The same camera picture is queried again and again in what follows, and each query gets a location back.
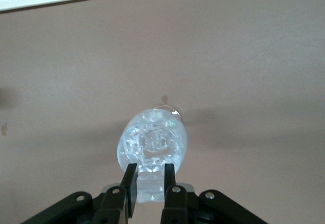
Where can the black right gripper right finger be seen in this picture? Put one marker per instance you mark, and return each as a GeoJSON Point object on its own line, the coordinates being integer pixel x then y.
{"type": "Point", "coordinates": [176, 203]}

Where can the clear ice cube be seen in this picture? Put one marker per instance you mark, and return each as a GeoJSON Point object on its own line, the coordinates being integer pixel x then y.
{"type": "Point", "coordinates": [155, 140]}
{"type": "Point", "coordinates": [151, 186]}

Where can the clear wine glass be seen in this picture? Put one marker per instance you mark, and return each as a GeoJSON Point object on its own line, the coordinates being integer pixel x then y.
{"type": "Point", "coordinates": [177, 142]}

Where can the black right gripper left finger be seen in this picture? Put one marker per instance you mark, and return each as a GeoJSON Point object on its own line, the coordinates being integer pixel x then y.
{"type": "Point", "coordinates": [111, 203]}

